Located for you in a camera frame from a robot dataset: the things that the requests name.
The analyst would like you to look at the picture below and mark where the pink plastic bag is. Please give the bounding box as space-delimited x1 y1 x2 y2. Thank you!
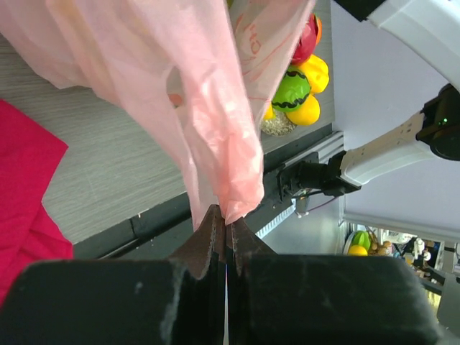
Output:
1 1 315 224

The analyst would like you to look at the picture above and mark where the fake green apple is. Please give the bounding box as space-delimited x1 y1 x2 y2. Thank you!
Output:
272 65 311 113

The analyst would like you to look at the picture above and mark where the fake orange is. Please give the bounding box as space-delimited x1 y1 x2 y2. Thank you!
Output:
313 14 322 45

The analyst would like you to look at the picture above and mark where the fake yellow lemon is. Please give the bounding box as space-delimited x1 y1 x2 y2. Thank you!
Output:
286 95 321 126

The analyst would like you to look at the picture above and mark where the red cloth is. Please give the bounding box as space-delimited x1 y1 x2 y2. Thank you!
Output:
1 101 73 298

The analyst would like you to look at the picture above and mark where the fake red fruit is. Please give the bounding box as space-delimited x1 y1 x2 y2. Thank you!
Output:
291 14 317 65

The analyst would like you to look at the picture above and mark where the fake banana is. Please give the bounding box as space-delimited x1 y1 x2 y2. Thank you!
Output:
263 103 275 121

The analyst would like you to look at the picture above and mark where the white cable duct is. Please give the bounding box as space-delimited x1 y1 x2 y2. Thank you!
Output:
255 206 295 239

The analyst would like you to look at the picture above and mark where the fake yellow mango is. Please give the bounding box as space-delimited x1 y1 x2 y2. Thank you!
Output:
299 55 330 93

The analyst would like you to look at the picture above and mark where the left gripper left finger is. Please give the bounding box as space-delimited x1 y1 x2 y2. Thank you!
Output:
1 205 225 344

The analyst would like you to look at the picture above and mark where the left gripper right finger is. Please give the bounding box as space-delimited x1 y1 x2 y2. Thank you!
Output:
226 220 441 344

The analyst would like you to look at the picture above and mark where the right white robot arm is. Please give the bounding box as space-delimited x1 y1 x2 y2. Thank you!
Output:
297 1 459 197

